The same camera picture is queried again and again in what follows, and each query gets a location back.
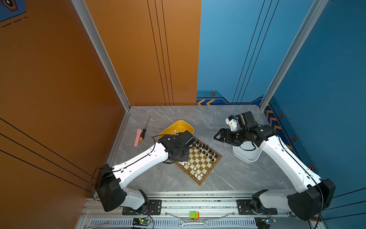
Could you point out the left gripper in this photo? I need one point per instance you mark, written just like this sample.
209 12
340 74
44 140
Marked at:
186 157

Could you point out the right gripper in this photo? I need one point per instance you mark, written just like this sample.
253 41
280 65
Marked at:
227 139

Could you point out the white plastic tray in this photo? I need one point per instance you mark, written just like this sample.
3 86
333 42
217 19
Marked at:
248 152

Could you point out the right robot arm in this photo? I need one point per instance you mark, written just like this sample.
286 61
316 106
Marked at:
311 194

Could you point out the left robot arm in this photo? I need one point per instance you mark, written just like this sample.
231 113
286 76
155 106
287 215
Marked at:
112 181

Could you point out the wooden chess board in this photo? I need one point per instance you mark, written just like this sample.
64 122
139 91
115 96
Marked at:
201 161

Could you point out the left green circuit board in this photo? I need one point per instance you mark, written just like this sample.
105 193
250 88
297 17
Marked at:
141 223

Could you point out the green circuit board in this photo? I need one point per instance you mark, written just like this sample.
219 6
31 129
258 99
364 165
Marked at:
141 223
264 223

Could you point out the right green circuit board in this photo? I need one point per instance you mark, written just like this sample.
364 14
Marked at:
264 223

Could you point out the yellow plastic tray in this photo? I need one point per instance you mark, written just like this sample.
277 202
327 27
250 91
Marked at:
180 125

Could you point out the pink flat tool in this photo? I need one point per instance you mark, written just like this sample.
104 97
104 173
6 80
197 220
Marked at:
138 135

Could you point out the orange green small block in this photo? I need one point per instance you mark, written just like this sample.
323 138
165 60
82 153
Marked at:
194 215

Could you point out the silver combination wrench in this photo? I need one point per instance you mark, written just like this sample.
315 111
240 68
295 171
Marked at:
183 223

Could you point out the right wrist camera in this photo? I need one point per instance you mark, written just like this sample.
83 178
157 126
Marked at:
232 122

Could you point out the yellow handled screwdriver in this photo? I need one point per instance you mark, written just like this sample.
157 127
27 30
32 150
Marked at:
142 135

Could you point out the aluminium rail frame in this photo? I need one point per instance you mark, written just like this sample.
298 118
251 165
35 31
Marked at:
219 207

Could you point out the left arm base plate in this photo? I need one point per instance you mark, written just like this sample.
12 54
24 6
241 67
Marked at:
154 207

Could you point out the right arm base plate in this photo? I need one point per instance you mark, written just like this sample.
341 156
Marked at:
245 207

